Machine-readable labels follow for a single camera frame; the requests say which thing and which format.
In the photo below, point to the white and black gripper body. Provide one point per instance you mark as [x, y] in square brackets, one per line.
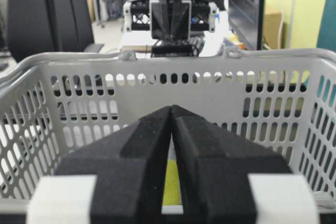
[137, 15]

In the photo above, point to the black office chair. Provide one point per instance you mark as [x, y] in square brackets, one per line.
[41, 26]

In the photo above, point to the grey plastic shopping basket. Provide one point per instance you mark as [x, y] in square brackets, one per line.
[54, 103]

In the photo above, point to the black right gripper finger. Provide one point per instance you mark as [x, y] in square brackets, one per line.
[229, 179]
[117, 179]

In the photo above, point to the dark computer monitor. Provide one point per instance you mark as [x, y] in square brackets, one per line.
[246, 18]

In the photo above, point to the yellow cloth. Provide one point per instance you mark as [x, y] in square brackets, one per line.
[172, 194]

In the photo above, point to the cardboard box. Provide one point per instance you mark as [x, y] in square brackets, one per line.
[272, 28]

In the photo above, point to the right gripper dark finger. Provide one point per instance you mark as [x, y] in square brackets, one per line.
[180, 20]
[160, 25]

